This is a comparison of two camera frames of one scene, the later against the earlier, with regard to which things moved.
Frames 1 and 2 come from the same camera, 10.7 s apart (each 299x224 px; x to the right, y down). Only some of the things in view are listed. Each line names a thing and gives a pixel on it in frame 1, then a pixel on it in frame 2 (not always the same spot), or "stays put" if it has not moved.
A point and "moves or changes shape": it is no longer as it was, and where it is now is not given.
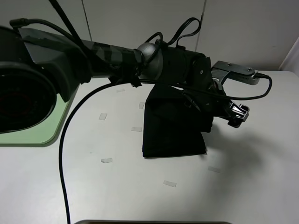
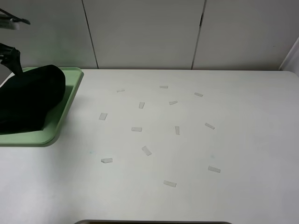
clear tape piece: (103, 116) stays put
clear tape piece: (141, 105) stays put
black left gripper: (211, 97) to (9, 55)
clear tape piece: (107, 160) stays put
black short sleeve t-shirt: (173, 125) moves or changes shape
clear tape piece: (169, 183) stays put
